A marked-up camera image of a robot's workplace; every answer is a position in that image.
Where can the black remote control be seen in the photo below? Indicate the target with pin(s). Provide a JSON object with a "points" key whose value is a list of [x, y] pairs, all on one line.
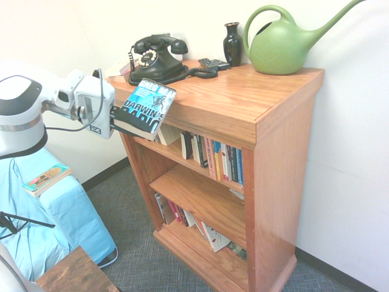
{"points": [[214, 63]]}

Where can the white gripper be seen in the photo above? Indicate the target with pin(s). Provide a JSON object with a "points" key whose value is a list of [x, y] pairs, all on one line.
{"points": [[95, 103]]}

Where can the green plastic watering can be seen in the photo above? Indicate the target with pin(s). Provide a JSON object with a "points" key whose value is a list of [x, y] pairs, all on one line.
{"points": [[276, 48]]}

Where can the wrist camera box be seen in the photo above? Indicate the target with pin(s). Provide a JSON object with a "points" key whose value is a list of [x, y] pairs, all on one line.
{"points": [[65, 91]]}

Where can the small black vase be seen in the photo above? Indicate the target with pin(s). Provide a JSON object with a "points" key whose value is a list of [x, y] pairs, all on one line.
{"points": [[232, 45]]}

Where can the yellow and blue spine book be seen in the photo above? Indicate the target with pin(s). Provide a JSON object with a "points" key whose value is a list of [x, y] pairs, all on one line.
{"points": [[217, 161]]}

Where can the orange and white paperback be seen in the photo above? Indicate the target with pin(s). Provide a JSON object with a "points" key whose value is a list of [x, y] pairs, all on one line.
{"points": [[126, 69]]}

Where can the rustic brown wooden table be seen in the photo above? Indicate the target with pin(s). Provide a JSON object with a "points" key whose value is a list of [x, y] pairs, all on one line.
{"points": [[76, 273]]}

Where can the loose papers on shelf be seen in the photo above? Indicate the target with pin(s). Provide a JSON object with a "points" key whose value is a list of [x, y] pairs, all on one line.
{"points": [[237, 194]]}

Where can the teal cover paperback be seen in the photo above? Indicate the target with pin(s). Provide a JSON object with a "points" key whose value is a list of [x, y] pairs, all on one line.
{"points": [[47, 180]]}

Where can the black spine book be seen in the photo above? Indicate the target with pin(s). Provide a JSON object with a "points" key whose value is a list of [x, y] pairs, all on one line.
{"points": [[187, 146]]}

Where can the black tripod stand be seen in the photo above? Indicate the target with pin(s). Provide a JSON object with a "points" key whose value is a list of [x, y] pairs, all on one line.
{"points": [[18, 219]]}

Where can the light blue covered chair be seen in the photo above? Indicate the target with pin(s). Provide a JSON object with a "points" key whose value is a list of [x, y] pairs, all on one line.
{"points": [[60, 219]]}

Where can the camouflage cover book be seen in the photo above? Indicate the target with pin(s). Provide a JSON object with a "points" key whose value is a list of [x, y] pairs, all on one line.
{"points": [[238, 251]]}

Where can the blue Darwin's Radio paperback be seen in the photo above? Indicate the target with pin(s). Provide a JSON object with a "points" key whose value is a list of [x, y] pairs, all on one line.
{"points": [[149, 106]]}

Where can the cream page-edge leaning book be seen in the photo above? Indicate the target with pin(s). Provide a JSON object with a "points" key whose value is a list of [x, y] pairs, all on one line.
{"points": [[170, 135]]}

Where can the wooden oak bookshelf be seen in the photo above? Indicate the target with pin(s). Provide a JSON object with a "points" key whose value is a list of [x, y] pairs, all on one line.
{"points": [[273, 146]]}

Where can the black rotary telephone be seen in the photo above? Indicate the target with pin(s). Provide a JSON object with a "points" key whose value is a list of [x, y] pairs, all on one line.
{"points": [[155, 65]]}

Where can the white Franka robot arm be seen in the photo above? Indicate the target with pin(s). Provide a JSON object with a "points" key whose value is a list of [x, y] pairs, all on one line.
{"points": [[18, 100]]}

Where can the orange spine book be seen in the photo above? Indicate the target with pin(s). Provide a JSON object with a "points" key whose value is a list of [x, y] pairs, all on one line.
{"points": [[211, 159]]}

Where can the white book with red dots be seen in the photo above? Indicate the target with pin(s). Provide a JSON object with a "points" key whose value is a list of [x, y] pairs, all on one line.
{"points": [[216, 238]]}

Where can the grey and white book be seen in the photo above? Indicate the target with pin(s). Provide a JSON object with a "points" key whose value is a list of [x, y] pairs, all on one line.
{"points": [[162, 208]]}

